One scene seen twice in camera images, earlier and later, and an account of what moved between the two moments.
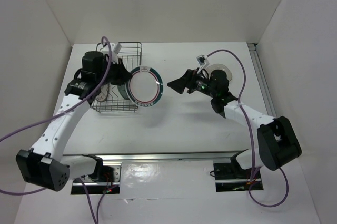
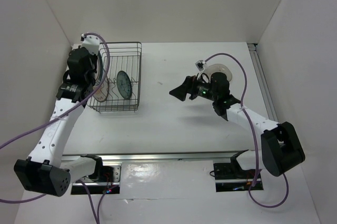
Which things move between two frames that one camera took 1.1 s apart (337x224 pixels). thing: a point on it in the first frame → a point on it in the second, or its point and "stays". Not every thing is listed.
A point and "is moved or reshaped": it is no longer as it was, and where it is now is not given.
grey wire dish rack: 130,53 stays
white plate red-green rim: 145,87 is moved or reshaped
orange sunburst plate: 103,94 stays
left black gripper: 123,75 → 93,57
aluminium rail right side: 254,51 stays
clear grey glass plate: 219,67 stays
